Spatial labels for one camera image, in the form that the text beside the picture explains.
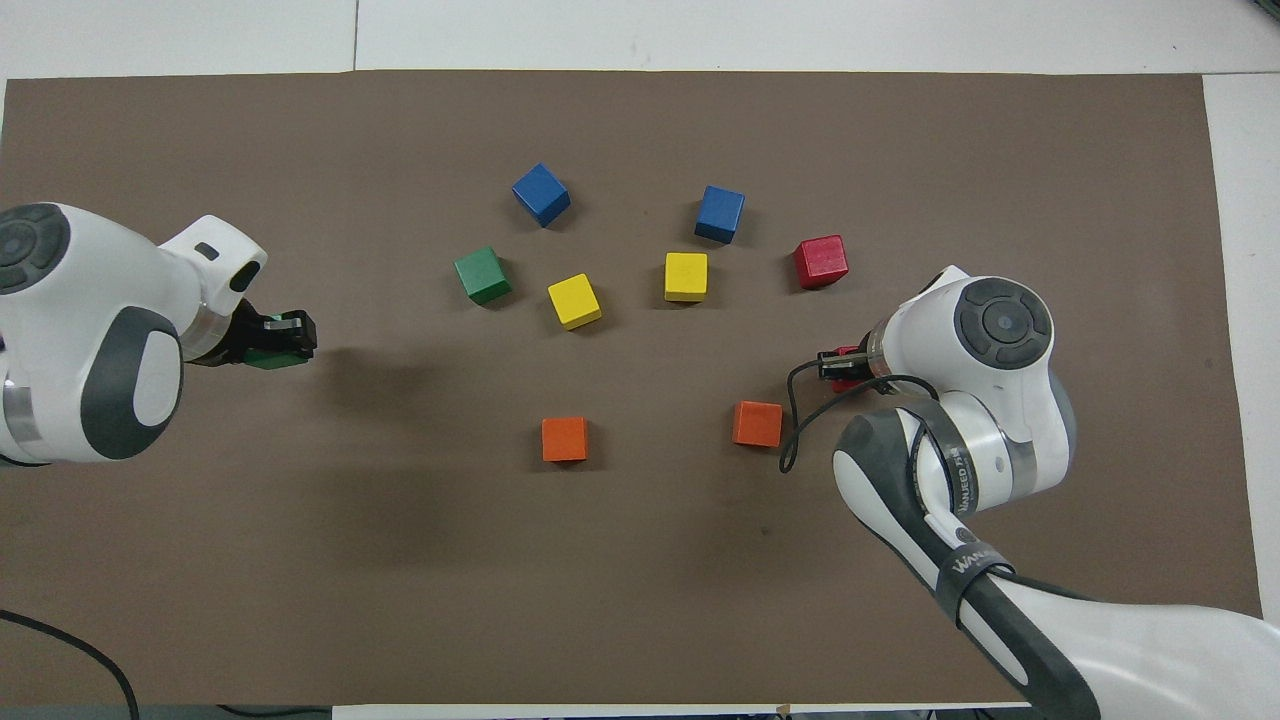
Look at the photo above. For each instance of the red wooden cube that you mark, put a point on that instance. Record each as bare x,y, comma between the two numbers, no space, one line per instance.
850,386
821,262

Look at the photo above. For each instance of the orange wooden cube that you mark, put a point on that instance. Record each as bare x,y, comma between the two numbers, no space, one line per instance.
565,439
757,424

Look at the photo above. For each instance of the yellow wooden cube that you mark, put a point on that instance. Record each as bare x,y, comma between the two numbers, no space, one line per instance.
686,277
575,301

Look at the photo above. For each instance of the brown table mat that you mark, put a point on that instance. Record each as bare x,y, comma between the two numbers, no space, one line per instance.
640,600

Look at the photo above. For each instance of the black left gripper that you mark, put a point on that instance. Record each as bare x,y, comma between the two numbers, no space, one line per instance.
242,335

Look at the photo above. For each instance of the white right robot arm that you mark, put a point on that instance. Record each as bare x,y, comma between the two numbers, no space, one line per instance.
1000,330

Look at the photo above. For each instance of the green wooden cube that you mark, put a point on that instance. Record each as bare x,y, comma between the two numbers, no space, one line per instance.
270,359
483,275

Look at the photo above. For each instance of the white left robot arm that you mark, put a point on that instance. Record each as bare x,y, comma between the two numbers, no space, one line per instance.
90,300

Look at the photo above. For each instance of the blue wooden cube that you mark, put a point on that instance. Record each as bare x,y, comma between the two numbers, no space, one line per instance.
720,214
541,194

